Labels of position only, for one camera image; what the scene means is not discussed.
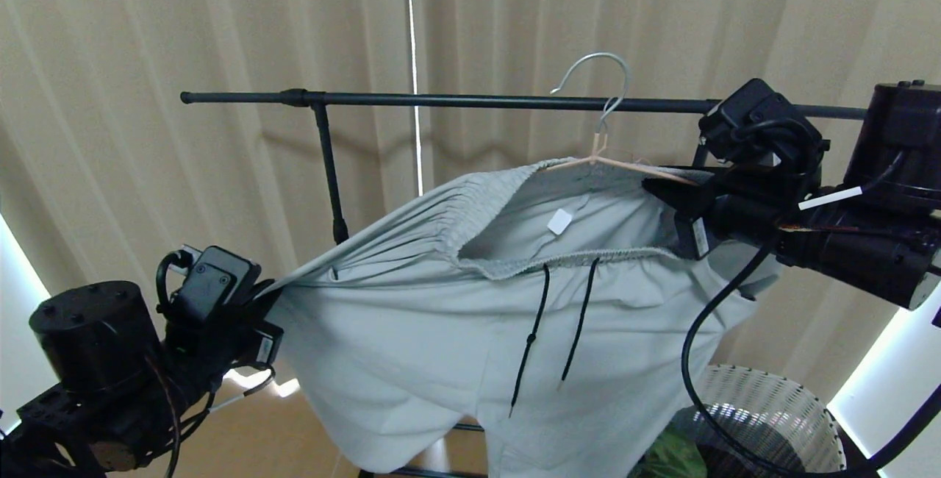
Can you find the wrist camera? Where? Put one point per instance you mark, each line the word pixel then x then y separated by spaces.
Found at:
pixel 213 283
pixel 757 121

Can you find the pink clothes hanger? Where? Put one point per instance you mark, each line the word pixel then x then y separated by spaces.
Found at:
pixel 626 77

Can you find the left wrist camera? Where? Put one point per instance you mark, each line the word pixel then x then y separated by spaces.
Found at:
pixel 213 283

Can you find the white laundry basket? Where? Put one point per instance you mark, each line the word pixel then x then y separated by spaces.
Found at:
pixel 779 397

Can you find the pale grey shorts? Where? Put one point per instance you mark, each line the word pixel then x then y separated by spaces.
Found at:
pixel 412 331

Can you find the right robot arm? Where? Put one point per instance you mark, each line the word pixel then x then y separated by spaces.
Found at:
pixel 904 140

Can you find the black clothes rack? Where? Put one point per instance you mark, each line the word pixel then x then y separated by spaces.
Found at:
pixel 456 101

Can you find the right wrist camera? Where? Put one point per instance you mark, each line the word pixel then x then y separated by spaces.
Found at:
pixel 757 121

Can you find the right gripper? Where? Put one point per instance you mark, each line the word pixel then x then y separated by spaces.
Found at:
pixel 845 257

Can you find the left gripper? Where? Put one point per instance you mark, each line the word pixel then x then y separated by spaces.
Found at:
pixel 191 375

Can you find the beige curtain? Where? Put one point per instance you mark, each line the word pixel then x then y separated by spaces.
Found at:
pixel 184 7

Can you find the green garment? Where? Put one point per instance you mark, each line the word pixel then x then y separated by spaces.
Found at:
pixel 669 456

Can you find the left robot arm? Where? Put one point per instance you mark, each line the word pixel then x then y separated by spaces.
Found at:
pixel 88 331

